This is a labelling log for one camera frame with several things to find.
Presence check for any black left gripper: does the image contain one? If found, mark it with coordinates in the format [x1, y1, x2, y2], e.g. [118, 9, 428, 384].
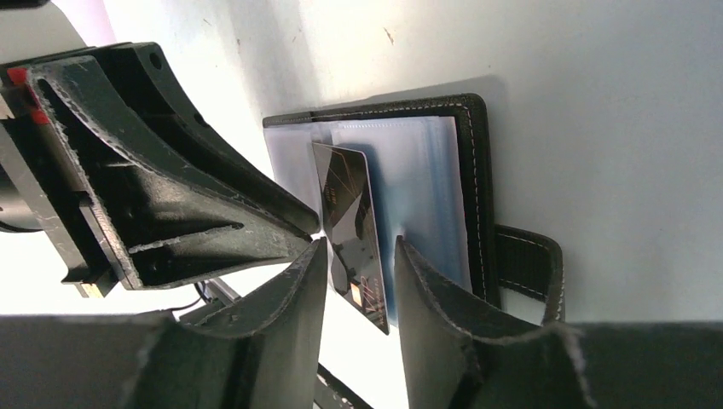
[1, 44, 312, 297]

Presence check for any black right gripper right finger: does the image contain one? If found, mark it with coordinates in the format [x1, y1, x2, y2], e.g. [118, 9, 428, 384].
[395, 238, 722, 408]

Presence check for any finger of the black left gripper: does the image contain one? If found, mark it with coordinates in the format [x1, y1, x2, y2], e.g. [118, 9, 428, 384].
[90, 43, 320, 233]

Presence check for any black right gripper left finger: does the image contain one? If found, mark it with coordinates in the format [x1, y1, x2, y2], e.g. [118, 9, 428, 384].
[1, 239, 327, 408]

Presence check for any black leather card holder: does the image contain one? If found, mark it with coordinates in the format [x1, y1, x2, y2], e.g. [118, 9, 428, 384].
[263, 93, 565, 328]

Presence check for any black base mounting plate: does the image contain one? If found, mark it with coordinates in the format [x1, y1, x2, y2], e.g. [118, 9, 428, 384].
[313, 364, 372, 409]

